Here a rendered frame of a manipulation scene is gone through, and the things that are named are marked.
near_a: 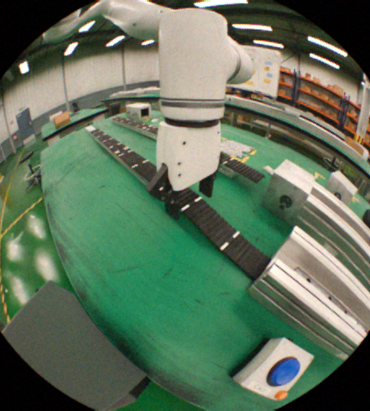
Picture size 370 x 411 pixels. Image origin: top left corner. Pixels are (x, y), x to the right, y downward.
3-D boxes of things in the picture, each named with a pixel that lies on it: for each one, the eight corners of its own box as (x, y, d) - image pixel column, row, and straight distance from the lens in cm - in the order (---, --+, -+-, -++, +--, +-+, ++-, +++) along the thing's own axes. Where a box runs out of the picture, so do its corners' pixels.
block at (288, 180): (255, 209, 37) (269, 175, 32) (275, 187, 47) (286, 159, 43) (287, 232, 37) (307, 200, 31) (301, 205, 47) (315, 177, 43)
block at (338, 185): (316, 198, 55) (329, 174, 52) (328, 191, 65) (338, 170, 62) (336, 220, 54) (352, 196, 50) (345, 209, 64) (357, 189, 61)
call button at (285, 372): (260, 377, 23) (267, 381, 21) (281, 354, 23) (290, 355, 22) (278, 386, 25) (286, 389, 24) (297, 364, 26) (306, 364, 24)
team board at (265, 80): (199, 124, 367) (200, 43, 364) (211, 121, 407) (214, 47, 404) (264, 146, 307) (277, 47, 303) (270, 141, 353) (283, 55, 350)
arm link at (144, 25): (164, 27, 51) (236, 95, 32) (105, 26, 44) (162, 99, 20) (179, 5, 49) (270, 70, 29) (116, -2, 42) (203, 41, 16)
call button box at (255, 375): (226, 374, 27) (240, 385, 21) (270, 329, 28) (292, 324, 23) (260, 391, 31) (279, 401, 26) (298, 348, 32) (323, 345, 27)
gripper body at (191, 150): (198, 104, 29) (196, 159, 33) (145, 113, 23) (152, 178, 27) (235, 113, 24) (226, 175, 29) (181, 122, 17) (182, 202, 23)
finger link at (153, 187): (183, 148, 24) (187, 175, 28) (138, 173, 21) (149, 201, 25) (189, 150, 24) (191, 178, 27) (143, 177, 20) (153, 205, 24)
